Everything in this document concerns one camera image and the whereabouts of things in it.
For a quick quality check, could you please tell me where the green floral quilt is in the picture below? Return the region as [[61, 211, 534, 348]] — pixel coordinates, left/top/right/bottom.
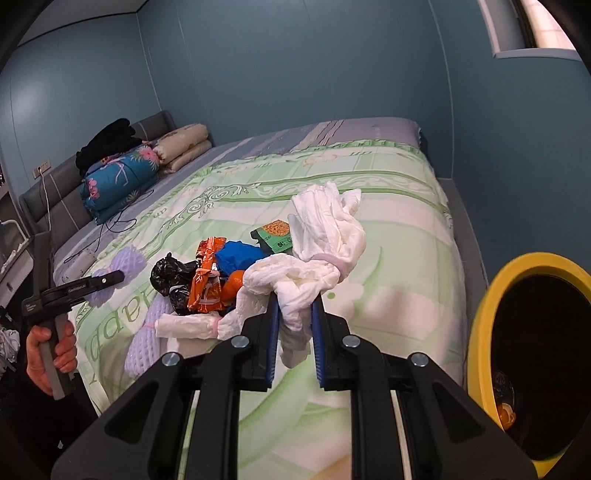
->
[[69, 138, 468, 480]]

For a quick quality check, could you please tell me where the green snack packet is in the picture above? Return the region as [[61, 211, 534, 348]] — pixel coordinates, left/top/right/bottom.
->
[[250, 220, 294, 256]]

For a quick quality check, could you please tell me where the black clothing pile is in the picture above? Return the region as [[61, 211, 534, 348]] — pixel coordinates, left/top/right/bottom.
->
[[75, 119, 145, 179]]

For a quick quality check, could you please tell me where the small rolled white diaper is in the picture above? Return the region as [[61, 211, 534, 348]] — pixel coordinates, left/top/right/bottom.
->
[[154, 311, 221, 340]]

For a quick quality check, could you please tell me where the purple foam fruit net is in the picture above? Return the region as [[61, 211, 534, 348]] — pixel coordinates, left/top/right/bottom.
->
[[124, 293, 172, 378]]

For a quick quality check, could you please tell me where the white patterned cloth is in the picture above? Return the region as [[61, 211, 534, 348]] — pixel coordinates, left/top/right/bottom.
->
[[0, 323, 22, 372]]

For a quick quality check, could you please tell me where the white bedside shelf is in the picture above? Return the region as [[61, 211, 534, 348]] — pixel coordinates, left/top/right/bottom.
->
[[0, 152, 34, 319]]

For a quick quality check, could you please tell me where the white window frame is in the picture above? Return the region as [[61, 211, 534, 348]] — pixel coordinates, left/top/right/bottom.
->
[[478, 0, 591, 59]]

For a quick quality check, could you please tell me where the person's left forearm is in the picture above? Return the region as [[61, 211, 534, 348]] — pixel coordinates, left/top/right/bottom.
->
[[0, 364, 99, 480]]

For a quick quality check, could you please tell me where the black cable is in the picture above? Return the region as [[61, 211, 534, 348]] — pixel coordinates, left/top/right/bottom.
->
[[95, 184, 156, 260]]

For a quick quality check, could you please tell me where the orange fruit peel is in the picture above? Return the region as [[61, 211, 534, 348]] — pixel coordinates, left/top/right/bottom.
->
[[221, 270, 246, 313]]

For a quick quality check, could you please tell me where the white cable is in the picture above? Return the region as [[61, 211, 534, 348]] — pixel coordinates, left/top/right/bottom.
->
[[40, 167, 60, 234]]

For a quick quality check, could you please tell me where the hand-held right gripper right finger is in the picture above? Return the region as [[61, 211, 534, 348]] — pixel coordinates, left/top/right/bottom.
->
[[311, 295, 539, 480]]

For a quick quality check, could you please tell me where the beige folded quilt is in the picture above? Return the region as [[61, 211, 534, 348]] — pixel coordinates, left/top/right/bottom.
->
[[152, 123, 214, 175]]

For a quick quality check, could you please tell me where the orange peel piece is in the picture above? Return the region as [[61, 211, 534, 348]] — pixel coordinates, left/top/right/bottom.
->
[[496, 401, 517, 431]]

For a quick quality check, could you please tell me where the large white diaper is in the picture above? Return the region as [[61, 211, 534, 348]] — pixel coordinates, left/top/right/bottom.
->
[[217, 180, 368, 370]]

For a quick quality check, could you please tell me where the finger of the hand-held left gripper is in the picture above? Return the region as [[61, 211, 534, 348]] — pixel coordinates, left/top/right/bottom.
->
[[86, 271, 126, 296]]

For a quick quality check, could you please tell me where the yellow trash bin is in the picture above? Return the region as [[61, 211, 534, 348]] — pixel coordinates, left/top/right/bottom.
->
[[466, 251, 591, 480]]

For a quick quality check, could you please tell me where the grey upholstered bed frame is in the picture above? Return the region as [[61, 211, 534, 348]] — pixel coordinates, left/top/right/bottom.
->
[[18, 110, 490, 400]]

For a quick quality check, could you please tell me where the person's left hand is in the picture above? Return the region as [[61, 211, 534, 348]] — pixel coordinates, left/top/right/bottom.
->
[[25, 320, 78, 394]]

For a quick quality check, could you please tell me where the blue plastic bag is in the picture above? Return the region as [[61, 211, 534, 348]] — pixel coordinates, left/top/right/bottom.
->
[[215, 240, 269, 280]]

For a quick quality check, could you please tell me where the white power strip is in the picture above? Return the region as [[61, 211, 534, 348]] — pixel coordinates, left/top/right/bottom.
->
[[65, 247, 96, 278]]

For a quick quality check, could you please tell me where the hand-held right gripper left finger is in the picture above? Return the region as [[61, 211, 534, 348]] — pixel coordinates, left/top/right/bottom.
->
[[51, 294, 280, 480]]

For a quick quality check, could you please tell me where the black plastic bag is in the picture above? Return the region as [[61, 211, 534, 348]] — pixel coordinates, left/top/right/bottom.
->
[[150, 252, 200, 316]]

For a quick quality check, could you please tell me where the orange snack packet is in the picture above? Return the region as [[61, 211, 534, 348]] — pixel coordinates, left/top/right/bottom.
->
[[187, 236, 228, 316]]

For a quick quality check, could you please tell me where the blue floral folded quilt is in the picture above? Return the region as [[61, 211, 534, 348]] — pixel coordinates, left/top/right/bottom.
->
[[79, 143, 162, 226]]

